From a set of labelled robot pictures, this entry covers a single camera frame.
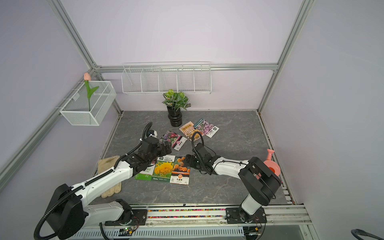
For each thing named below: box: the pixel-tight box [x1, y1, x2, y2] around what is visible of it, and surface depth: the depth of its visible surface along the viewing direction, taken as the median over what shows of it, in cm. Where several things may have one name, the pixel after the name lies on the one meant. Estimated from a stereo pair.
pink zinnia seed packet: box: [159, 130, 188, 151], surface depth 107 cm
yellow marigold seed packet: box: [151, 155, 176, 183], surface depth 91 cm
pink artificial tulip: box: [83, 72, 100, 112], surface depth 85 cm
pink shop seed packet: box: [179, 121, 205, 141], surface depth 111 cm
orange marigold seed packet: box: [170, 156, 191, 185], surface depth 90 cm
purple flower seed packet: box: [194, 119, 220, 138], surface depth 113 cm
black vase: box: [166, 106, 182, 128], surface depth 107 cm
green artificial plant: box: [162, 89, 192, 112], surface depth 93 cm
